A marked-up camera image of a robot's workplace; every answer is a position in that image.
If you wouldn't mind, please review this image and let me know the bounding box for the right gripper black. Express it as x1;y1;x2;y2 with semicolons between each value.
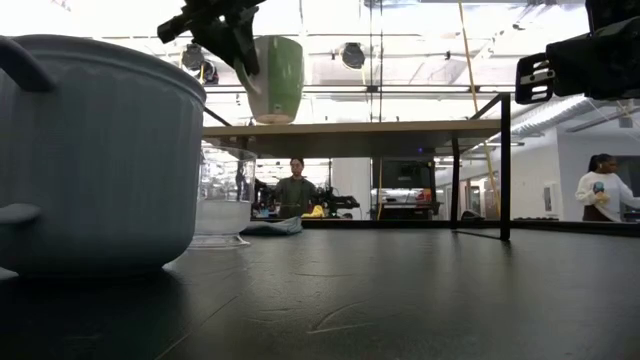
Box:
514;17;640;106

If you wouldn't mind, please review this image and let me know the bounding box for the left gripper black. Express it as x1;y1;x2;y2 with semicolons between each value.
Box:
157;0;266;77

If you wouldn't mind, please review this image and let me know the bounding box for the green and white mug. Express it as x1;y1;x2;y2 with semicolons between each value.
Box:
234;34;305;125

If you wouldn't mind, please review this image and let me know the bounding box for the clear plastic cup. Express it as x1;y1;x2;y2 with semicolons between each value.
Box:
188;142;258;250

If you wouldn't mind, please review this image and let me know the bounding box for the grey mug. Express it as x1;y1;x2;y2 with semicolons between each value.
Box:
0;33;208;279

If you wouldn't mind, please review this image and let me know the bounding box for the wooden shelf with black legs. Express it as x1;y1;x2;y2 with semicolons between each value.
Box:
202;92;513;242

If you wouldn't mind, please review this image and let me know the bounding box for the person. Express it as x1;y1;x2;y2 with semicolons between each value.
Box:
272;157;319;220
574;153;640;223

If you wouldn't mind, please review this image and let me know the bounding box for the blue cloth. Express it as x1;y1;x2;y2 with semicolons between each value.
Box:
239;215;304;237

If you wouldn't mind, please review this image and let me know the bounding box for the black equipment rack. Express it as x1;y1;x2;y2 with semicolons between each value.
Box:
371;155;436;221

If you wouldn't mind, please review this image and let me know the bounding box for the black ceiling cable reel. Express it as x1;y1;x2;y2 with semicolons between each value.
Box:
180;43;220;85
342;42;366;71

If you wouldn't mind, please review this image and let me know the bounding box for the silver ventilation duct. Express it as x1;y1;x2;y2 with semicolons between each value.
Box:
509;94;640;139

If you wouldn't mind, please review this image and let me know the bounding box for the yellow cable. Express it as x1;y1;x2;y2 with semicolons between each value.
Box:
457;0;502;220

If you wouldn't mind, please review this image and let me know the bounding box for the white wall box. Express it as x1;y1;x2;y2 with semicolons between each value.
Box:
543;182;564;214

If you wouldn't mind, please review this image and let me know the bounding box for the black aluminium table frame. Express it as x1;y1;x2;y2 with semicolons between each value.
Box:
249;217;640;237

